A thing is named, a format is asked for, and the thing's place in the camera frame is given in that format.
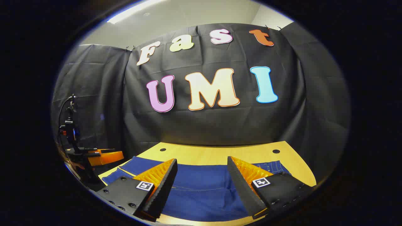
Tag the black backdrop cloth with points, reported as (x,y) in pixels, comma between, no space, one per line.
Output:
(204,125)

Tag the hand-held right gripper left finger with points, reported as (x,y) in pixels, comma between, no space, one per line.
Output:
(165,185)

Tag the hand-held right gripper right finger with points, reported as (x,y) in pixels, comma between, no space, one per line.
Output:
(243,188)

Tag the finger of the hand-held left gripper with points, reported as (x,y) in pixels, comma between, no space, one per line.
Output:
(106,158)

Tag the blue jeans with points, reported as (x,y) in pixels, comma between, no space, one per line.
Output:
(201,188)

